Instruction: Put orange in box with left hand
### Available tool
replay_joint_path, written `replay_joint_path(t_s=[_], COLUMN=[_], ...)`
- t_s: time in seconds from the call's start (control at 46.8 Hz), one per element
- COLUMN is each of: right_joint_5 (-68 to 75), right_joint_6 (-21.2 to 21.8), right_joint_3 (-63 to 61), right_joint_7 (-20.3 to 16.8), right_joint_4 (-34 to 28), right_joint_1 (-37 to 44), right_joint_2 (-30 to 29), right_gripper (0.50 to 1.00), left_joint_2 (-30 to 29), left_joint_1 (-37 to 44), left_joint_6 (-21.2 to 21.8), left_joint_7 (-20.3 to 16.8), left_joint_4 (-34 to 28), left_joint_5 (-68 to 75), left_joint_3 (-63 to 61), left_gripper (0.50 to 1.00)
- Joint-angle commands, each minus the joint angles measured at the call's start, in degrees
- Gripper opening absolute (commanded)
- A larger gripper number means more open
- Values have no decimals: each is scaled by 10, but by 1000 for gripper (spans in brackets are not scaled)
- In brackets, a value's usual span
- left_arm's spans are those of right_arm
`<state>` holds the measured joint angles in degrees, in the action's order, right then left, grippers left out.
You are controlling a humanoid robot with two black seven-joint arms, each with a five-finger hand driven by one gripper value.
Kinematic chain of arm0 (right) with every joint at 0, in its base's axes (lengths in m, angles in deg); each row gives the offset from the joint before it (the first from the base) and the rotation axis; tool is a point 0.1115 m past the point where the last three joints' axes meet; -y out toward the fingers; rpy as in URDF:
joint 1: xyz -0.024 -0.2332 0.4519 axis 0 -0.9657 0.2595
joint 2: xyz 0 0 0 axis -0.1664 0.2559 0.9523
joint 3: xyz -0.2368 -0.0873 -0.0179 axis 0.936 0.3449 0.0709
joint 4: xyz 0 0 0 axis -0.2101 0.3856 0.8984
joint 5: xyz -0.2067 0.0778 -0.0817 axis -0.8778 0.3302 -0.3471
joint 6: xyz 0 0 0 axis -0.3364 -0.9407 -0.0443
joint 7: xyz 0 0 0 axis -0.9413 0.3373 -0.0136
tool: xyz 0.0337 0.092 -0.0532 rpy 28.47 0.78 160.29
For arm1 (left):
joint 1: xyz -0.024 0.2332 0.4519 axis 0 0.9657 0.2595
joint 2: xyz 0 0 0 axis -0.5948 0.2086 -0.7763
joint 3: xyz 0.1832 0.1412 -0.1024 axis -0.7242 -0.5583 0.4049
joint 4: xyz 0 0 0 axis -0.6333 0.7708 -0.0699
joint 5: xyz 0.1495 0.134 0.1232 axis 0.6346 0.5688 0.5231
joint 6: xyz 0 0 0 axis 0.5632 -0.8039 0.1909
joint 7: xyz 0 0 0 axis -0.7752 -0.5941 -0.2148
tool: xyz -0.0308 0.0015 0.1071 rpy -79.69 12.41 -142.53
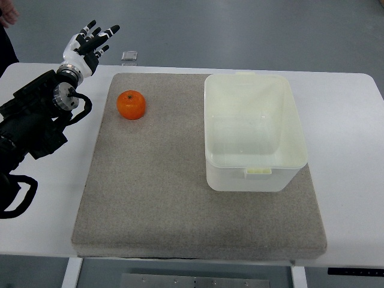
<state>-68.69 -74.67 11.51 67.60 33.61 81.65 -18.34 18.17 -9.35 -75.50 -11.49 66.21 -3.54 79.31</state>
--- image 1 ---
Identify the white plastic box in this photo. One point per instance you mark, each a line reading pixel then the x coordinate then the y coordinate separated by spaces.
pixel 254 140

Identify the grey felt mat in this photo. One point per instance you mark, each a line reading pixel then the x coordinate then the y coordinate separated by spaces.
pixel 146 195

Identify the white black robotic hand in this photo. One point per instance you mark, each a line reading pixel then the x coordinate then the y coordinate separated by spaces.
pixel 85 48

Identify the small clear floor plate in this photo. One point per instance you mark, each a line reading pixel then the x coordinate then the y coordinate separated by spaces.
pixel 130 55

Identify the black table control panel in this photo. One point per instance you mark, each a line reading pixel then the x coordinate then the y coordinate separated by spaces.
pixel 364 272

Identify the white left table leg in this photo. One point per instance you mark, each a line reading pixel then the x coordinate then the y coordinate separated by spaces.
pixel 72 272

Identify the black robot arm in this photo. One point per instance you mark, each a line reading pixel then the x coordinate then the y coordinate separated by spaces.
pixel 34 120

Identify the orange fruit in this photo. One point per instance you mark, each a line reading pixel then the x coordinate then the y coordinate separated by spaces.
pixel 131 105

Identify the white table leg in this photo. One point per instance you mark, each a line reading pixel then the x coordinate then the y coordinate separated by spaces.
pixel 72 272
pixel 299 278

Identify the metal base plate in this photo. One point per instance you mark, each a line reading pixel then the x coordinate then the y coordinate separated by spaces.
pixel 151 280

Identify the white right table leg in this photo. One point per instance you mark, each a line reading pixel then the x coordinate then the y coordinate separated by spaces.
pixel 299 278

